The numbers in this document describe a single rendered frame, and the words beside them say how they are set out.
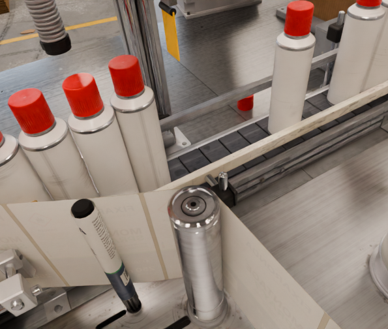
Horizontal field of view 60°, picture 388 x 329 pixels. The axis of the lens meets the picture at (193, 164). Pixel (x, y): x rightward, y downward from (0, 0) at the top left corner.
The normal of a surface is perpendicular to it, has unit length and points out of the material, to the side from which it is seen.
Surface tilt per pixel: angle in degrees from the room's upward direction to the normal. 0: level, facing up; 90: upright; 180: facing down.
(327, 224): 0
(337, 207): 0
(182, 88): 0
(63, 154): 90
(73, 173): 90
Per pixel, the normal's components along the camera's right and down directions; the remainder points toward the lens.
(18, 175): 0.82, 0.36
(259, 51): -0.08, -0.70
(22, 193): 0.65, 0.51
